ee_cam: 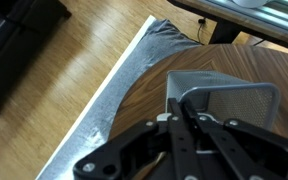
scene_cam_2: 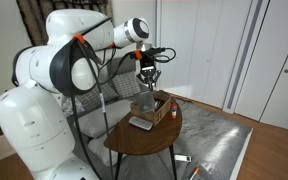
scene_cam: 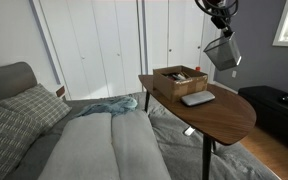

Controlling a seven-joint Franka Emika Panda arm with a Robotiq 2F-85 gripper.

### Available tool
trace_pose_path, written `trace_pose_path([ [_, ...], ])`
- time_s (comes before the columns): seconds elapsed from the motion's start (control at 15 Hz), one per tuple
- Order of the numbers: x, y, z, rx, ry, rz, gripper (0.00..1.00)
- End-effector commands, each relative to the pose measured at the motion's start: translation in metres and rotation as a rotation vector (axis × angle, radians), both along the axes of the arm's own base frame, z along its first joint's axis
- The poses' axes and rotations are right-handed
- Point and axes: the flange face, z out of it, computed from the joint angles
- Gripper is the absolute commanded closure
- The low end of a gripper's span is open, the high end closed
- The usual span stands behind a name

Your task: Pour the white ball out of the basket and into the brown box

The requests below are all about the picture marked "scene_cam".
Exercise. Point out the white marker pen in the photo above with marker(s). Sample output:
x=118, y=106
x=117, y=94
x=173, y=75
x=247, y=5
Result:
x=181, y=76

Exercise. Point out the white closet doors round knobs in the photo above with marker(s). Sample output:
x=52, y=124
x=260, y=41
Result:
x=94, y=46

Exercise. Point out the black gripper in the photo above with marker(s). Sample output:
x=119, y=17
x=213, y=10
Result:
x=220, y=22

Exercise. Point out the crumpled blue patterned cloth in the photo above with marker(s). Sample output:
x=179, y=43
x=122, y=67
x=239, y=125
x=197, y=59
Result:
x=114, y=105

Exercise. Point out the grey plaid cushion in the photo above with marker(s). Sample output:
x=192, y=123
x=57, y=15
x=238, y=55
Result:
x=37, y=106

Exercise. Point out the dark wooden side table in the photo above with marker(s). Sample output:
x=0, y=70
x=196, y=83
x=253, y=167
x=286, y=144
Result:
x=217, y=116

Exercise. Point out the white wall outlet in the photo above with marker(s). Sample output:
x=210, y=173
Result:
x=234, y=74

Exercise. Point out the black low bench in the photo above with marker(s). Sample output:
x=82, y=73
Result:
x=270, y=113

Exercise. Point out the grey upholstered headboard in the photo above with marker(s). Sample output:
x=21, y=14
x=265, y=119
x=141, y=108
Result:
x=7, y=80

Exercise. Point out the white closet doors small knobs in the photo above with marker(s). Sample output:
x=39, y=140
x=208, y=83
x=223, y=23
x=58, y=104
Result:
x=174, y=36

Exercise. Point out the small white flat device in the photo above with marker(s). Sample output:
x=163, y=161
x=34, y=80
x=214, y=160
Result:
x=189, y=130

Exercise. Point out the grey striped check cushion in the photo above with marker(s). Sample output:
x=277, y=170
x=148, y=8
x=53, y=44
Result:
x=7, y=140

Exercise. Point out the wooden box with items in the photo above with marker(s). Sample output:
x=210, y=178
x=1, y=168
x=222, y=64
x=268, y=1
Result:
x=174, y=88

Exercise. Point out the grey floor rug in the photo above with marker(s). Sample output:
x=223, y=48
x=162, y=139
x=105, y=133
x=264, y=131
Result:
x=184, y=150

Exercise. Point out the long light grey pillow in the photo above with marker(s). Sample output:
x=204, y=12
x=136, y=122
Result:
x=80, y=150
x=137, y=146

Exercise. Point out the white pillar grey stripe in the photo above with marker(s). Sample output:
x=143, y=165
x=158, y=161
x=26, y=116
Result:
x=44, y=40

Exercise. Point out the grey remote control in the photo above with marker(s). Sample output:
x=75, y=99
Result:
x=197, y=98

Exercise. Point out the red capped glue stick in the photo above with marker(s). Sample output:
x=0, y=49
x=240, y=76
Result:
x=197, y=68

